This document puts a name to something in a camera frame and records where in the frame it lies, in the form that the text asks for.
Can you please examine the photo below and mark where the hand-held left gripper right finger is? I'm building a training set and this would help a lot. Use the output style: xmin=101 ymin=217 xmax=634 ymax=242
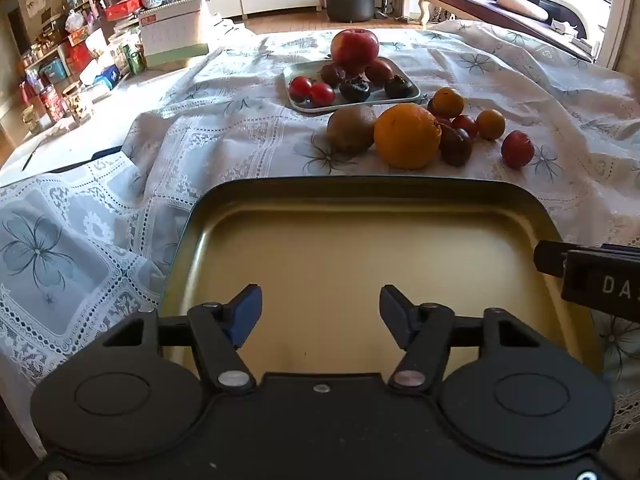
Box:
xmin=379 ymin=284 xmax=543 ymax=395

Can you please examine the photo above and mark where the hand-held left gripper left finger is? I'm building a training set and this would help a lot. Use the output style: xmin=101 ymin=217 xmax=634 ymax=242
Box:
xmin=102 ymin=284 xmax=263 ymax=395

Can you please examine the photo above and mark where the white window frame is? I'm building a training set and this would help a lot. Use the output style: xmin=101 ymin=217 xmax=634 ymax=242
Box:
xmin=560 ymin=0 xmax=640 ymax=68

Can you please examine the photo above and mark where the white low cabinet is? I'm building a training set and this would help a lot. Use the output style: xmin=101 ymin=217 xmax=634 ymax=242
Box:
xmin=200 ymin=0 xmax=323 ymax=21

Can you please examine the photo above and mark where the large orange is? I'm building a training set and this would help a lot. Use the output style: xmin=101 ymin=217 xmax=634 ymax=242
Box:
xmin=374 ymin=103 xmax=443 ymax=170

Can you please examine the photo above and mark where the white and green box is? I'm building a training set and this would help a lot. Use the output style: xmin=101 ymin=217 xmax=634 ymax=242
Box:
xmin=139 ymin=0 xmax=211 ymax=68

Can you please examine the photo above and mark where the brown kiwi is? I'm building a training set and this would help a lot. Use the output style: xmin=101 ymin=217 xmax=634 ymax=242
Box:
xmin=327 ymin=105 xmax=378 ymax=155

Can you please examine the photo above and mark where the red gift box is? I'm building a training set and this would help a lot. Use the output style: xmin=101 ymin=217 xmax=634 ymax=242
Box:
xmin=104 ymin=0 xmax=143 ymax=21

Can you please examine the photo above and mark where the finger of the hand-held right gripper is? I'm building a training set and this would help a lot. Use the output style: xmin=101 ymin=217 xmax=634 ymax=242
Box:
xmin=533 ymin=240 xmax=573 ymax=277

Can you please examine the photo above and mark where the small mandarin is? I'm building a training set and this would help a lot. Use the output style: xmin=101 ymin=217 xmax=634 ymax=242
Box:
xmin=431 ymin=87 xmax=465 ymax=118
xmin=475 ymin=109 xmax=506 ymax=141

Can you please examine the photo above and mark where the black round ottoman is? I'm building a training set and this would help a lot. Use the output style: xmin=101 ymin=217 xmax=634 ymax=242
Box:
xmin=325 ymin=0 xmax=376 ymax=23

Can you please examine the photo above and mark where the white cushion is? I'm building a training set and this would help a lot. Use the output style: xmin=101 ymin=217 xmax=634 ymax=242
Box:
xmin=496 ymin=0 xmax=550 ymax=22

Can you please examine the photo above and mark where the dark red plum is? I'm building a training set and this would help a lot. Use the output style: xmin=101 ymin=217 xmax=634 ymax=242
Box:
xmin=439 ymin=124 xmax=473 ymax=167

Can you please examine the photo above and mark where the yellow metal tray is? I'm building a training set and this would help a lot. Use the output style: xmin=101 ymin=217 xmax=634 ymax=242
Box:
xmin=159 ymin=176 xmax=603 ymax=381

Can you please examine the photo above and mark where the small grey tray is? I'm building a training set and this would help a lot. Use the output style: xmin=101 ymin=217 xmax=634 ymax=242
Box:
xmin=282 ymin=56 xmax=422 ymax=115

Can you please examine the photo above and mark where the dark brown tomato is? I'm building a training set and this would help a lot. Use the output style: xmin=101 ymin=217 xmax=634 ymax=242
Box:
xmin=320 ymin=62 xmax=347 ymax=87
xmin=384 ymin=75 xmax=416 ymax=99
xmin=339 ymin=76 xmax=372 ymax=103

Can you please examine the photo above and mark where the blue storage basket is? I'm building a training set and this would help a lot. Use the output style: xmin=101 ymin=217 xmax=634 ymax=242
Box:
xmin=39 ymin=57 xmax=68 ymax=81

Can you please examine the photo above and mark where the large red apple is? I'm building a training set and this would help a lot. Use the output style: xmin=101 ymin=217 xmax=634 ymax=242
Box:
xmin=330 ymin=29 xmax=381 ymax=68

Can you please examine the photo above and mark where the red cherry tomato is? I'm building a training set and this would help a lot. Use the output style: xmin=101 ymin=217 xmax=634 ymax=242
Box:
xmin=309 ymin=82 xmax=336 ymax=107
xmin=289 ymin=76 xmax=313 ymax=102

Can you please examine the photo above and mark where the dark purple chaise lounge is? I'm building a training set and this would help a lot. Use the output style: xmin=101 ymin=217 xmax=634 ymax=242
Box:
xmin=419 ymin=0 xmax=608 ymax=63

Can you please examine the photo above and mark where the blue tissue pack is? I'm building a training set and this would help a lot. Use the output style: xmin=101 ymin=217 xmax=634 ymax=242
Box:
xmin=92 ymin=65 xmax=121 ymax=91

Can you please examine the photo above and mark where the white lace floral tablecloth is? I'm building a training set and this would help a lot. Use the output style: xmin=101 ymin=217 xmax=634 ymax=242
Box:
xmin=0 ymin=20 xmax=640 ymax=456

